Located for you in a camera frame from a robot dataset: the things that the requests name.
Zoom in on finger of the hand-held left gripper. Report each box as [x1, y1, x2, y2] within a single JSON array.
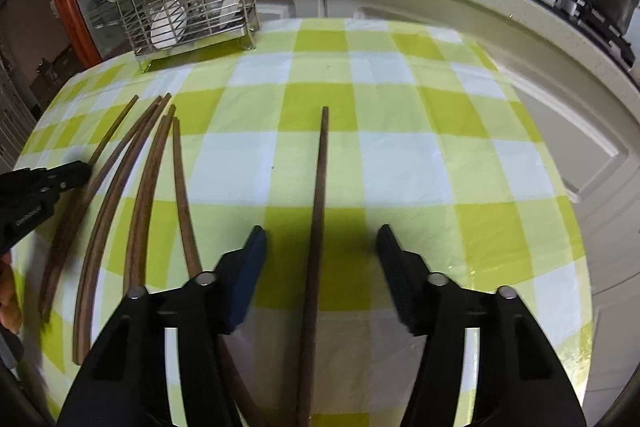
[[0, 160, 94, 208]]

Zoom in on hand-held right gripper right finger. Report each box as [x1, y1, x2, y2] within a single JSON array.
[[376, 223, 588, 427]]

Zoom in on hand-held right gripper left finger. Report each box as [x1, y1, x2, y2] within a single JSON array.
[[57, 226, 268, 427]]

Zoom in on person's left hand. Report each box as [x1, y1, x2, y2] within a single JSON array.
[[0, 252, 24, 336]]

